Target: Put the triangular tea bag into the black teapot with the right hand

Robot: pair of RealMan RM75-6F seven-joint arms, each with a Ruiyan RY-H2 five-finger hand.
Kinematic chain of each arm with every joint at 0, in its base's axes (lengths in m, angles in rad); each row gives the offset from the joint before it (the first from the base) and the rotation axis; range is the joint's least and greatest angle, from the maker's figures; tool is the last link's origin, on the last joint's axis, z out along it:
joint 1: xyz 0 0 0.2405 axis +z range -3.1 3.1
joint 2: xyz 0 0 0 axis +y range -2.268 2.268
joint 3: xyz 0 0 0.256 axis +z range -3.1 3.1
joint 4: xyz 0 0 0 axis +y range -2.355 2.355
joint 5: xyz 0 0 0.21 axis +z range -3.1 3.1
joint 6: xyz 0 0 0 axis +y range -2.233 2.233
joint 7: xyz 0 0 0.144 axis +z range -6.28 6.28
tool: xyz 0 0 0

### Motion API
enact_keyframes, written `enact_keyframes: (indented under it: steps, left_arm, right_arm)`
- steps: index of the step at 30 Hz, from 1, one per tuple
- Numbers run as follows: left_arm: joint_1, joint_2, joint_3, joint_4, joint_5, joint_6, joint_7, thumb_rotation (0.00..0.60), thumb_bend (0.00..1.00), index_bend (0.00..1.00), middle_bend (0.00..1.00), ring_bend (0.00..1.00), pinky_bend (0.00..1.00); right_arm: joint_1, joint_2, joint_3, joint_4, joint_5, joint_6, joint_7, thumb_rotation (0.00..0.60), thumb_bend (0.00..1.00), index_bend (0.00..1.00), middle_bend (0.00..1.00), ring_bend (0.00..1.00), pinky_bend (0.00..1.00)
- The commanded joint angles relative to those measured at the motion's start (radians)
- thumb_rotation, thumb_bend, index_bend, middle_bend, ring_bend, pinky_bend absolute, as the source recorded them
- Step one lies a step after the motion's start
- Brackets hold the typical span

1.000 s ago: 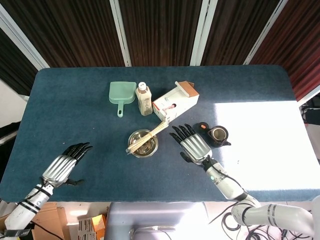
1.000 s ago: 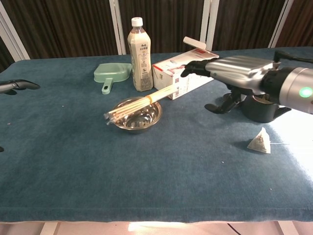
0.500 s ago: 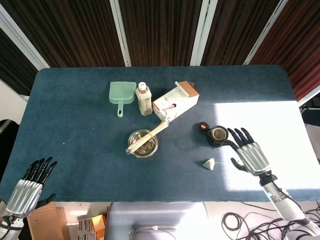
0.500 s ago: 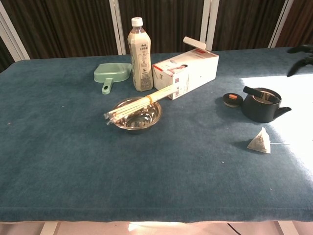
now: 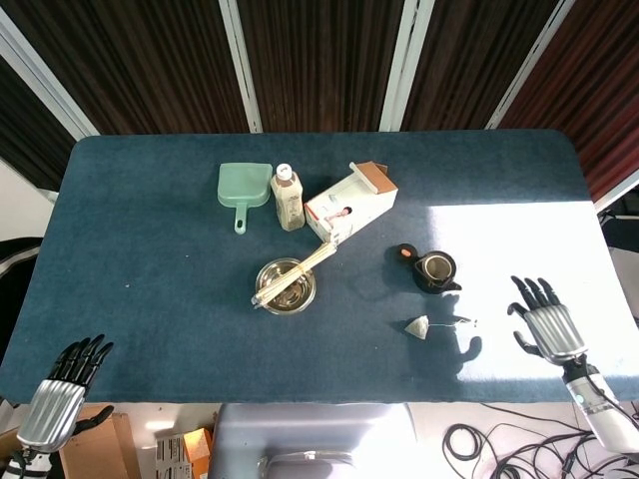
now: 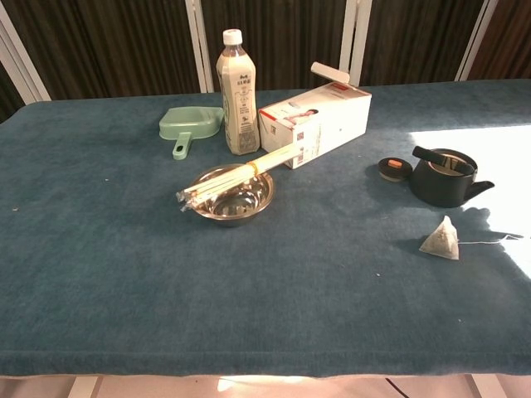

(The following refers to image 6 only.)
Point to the beige drink bottle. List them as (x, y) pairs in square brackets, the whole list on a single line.
[(239, 103)]

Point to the black teapot lid orange knob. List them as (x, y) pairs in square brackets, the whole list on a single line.
[(394, 169)]

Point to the black teapot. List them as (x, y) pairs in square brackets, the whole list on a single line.
[(439, 186)]

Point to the stainless steel bowl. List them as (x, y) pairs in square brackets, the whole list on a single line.
[(240, 205)]

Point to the wrapped bundle of wooden chopsticks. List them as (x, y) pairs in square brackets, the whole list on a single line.
[(224, 180)]

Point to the blue felt tablecloth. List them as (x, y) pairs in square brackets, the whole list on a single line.
[(265, 269)]

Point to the green plastic dustpan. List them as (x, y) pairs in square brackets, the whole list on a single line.
[(193, 122)]

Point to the white cardboard carton box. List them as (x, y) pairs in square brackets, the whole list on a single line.
[(332, 112)]

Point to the dark pleated curtain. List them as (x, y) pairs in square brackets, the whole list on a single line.
[(124, 41)]

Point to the white metal frame post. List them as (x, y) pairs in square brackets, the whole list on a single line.
[(353, 41), (475, 45), (200, 45), (20, 62)]

